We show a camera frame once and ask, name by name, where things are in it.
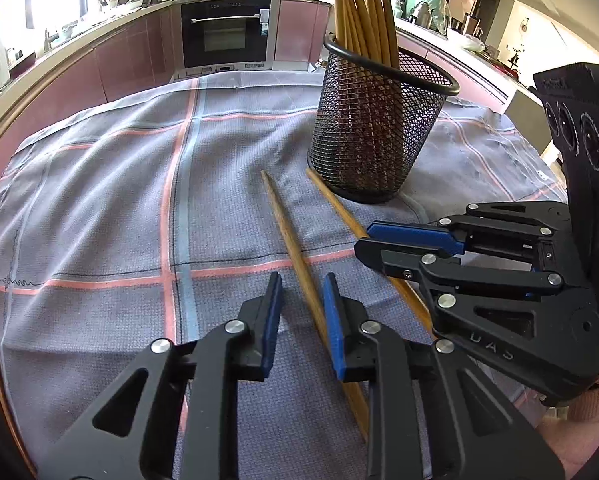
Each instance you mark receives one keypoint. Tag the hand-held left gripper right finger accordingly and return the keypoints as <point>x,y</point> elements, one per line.
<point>333,325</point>

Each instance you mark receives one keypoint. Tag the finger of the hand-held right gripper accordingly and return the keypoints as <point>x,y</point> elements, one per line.
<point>504,320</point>
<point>409,234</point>

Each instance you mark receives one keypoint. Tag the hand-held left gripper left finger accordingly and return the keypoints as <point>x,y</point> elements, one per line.
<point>272,322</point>

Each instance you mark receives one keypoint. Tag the red-tipped bamboo chopstick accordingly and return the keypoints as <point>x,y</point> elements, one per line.
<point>292,240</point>
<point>337,205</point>

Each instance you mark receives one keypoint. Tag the black mesh cup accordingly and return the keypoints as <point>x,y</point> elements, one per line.
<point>374,135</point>

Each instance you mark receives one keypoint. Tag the bundle of bamboo chopsticks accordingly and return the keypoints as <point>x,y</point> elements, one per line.
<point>364,20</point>

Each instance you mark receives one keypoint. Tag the person's right forearm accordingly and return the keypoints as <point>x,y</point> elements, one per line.
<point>589,430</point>

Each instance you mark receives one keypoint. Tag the white side cabinet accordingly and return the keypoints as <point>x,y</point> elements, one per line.
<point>527,120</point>

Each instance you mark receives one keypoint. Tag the plaid grey tablecloth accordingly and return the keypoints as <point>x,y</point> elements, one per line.
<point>104,200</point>

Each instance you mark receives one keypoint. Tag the steel kettle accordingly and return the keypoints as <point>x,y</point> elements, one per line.
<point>422,14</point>

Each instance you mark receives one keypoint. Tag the black built-in oven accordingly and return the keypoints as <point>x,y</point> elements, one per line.
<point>227,35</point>

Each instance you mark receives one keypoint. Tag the pink kitchen cabinets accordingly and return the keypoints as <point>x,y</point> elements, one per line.
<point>124,60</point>

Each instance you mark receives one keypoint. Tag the sink faucet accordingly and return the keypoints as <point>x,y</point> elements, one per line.
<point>49,40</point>

